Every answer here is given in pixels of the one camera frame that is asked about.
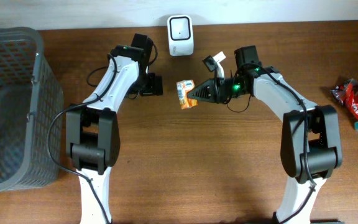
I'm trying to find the small orange box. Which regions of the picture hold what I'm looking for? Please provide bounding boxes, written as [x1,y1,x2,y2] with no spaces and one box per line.
[177,80,198,110]

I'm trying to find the black red snack packet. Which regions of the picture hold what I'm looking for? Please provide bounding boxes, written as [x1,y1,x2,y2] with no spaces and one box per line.
[330,78,358,106]

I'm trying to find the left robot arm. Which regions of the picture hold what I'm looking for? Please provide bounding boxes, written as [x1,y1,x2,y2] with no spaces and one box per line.
[66,34,163,223]

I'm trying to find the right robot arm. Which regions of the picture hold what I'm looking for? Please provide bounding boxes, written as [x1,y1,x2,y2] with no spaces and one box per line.
[187,45,343,223]

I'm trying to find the white barcode scanner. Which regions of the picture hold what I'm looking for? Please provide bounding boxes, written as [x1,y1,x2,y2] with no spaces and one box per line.
[167,15,194,57]

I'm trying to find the grey plastic mesh basket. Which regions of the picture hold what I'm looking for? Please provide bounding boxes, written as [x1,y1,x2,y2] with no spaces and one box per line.
[0,27,64,192]

